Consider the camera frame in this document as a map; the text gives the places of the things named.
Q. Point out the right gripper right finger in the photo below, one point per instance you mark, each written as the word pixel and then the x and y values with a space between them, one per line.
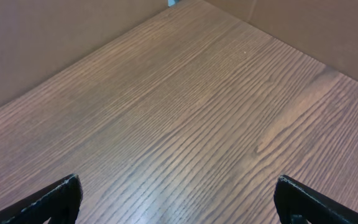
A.
pixel 298 203

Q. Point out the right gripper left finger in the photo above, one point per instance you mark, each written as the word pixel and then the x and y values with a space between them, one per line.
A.
pixel 58 202

